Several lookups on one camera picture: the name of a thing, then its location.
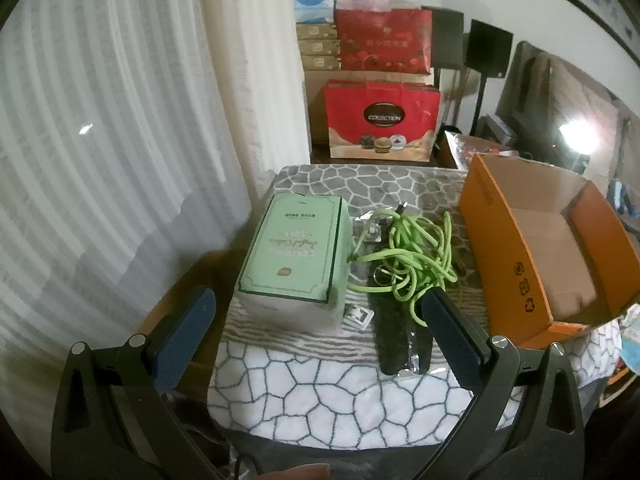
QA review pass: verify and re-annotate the tan flat box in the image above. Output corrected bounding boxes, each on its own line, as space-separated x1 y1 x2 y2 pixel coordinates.
296 22 341 41
298 39 342 57
300 55 343 72

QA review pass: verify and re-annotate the orange cardboard box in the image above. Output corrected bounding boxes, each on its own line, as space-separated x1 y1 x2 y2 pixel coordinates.
457 152 640 351

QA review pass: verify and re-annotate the bright green cable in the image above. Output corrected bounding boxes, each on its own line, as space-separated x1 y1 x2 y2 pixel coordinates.
347 209 458 328

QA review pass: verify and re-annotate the white curtain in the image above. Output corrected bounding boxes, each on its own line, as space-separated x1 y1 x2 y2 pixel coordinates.
0 0 311 411

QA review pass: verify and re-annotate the brown sofa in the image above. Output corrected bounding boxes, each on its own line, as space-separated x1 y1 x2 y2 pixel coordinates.
495 40 640 196

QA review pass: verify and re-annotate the red floral gift bag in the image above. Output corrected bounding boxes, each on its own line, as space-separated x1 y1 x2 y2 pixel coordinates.
334 7 433 77

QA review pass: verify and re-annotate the clear plastic packet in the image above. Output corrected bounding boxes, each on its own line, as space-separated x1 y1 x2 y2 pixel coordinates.
352 210 401 247

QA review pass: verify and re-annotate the pink tissue pack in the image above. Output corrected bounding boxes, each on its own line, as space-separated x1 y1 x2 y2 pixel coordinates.
335 0 391 12

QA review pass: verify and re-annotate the pale green gift box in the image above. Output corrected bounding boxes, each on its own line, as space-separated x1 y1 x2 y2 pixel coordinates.
234 192 353 331

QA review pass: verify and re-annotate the black speaker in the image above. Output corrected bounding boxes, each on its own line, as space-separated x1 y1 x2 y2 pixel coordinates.
465 19 514 79
430 7 465 67

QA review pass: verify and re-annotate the black speaker stand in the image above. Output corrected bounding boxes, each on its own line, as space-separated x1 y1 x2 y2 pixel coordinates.
471 76 490 135

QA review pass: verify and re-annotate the red chocolate gift bag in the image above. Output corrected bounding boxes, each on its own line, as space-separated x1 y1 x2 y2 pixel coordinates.
322 80 442 163

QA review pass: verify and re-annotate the blue grey massager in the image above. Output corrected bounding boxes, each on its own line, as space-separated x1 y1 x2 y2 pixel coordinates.
607 180 632 217

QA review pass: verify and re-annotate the dark foil packet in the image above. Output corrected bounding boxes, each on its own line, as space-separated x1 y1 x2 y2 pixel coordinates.
367 285 436 378

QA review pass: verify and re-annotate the person's left hand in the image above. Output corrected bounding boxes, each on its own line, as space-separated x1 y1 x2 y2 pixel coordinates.
260 464 332 480

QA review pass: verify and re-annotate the metal key ring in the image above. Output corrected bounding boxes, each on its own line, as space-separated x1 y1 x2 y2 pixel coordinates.
372 265 401 291

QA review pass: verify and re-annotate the blue tissue pack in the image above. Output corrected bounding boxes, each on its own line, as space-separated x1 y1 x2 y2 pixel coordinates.
294 0 335 24

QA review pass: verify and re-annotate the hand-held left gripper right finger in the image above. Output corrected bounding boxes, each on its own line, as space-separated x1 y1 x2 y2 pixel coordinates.
420 287 586 480

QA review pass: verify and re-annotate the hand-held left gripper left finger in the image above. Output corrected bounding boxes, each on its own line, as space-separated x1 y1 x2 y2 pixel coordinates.
50 285 236 480

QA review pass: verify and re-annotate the open box with foil bags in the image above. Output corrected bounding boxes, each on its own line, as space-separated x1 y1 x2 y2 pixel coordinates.
442 129 517 168

